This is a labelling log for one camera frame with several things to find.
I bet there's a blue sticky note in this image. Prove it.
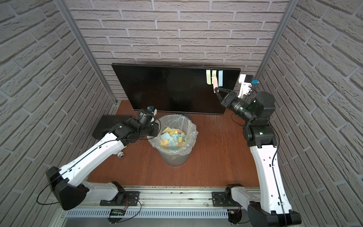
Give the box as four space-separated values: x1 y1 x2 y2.
218 71 224 87

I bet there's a clear plastic bin liner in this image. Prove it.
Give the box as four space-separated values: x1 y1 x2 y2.
148 114 198 150

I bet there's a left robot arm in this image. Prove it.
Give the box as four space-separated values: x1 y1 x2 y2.
46 107 160 211

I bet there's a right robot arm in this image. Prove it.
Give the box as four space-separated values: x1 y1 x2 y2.
214 88 302 227

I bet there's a green sticky note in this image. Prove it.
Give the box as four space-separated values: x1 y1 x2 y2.
206 70 212 85

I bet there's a pile of discarded sticky notes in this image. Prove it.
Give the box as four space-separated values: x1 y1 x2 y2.
160 127 186 150

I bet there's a black AOC monitor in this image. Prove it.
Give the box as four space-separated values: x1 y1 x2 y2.
111 63 241 115

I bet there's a black plastic tool case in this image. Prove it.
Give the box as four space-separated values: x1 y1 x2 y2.
92 115 131 140

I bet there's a grey waste bin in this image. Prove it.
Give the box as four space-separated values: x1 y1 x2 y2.
158 148 192 166

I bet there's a left small circuit board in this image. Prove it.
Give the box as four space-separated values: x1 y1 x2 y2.
109 209 126 218

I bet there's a small circuit board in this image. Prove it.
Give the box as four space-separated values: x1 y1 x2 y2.
109 209 126 218
227 210 242 225

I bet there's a right small circuit board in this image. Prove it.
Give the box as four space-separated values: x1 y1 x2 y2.
227 210 242 225

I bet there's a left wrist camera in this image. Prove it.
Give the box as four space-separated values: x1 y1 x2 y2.
147 106 157 116

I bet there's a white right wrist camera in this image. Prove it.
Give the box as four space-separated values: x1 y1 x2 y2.
238 74 259 99

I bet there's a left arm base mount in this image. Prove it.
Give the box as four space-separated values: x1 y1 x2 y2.
100 191 140 207

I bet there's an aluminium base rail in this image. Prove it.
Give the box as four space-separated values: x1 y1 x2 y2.
54 186 244 222

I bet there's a right aluminium corner post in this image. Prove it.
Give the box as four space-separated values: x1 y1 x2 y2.
254 0 299 80

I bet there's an aluminium corner post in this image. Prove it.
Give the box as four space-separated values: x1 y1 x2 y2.
254 0 299 80
54 0 118 106

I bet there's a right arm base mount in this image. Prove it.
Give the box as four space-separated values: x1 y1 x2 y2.
211 192 240 208

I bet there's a left aluminium corner post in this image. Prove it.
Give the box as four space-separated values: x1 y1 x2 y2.
54 0 118 106

